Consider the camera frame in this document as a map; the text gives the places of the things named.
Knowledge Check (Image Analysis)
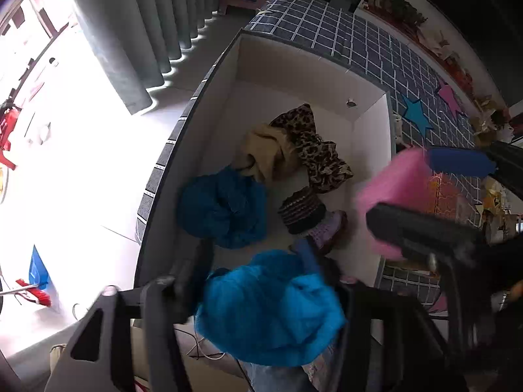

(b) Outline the grey checked star bedsheet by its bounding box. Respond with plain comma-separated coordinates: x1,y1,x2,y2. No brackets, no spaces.
247,0,523,319

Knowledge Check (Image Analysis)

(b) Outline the striped knit hat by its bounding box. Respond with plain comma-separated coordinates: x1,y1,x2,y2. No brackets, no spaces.
278,186,328,235

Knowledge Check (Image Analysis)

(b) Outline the dark blue fluffy cloth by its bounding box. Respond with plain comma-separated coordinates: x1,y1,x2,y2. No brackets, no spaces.
177,167,268,250

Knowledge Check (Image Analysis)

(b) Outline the tan cloth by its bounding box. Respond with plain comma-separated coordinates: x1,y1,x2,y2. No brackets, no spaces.
235,122,301,184

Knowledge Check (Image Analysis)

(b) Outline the purple knit cloth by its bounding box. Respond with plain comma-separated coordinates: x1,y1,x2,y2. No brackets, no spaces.
306,210,348,254

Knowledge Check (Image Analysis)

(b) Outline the green curtain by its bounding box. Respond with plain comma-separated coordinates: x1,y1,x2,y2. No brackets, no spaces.
61,0,229,115

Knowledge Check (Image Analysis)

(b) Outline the row of snack packets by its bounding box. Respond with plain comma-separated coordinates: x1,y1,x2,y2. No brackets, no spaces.
363,0,523,148

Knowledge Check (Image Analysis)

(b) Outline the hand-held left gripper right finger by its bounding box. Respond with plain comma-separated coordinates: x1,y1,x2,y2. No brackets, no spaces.
293,237,470,392

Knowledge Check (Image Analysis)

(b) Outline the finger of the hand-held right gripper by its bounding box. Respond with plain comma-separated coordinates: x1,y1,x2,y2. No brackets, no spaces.
424,142,523,197
365,202,491,272

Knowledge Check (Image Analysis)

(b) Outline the leopard print cloth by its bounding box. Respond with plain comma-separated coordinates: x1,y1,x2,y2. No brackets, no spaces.
270,103,354,194

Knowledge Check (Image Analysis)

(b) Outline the white checked storage box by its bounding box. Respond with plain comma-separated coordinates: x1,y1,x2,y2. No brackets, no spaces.
133,28,400,295

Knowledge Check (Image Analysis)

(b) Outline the red plastic object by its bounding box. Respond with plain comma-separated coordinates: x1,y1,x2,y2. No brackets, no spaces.
0,98,21,170

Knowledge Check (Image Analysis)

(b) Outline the blue dustpan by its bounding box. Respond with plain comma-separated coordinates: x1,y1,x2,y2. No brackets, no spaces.
28,245,54,290

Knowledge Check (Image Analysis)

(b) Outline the bright blue fluffy cloth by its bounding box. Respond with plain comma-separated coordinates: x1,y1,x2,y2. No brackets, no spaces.
194,249,348,368

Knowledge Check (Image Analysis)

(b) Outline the red broom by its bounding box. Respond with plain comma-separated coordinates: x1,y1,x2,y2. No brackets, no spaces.
0,278,54,309

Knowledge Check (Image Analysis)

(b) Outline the pink cloth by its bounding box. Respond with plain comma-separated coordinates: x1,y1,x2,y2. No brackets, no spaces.
355,147,440,262

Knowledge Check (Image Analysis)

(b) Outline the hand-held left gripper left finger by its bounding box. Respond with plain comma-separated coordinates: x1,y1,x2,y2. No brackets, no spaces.
45,237,216,392

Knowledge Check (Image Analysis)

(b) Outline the denim cloth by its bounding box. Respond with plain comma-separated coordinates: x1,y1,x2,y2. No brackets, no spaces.
245,359,340,392

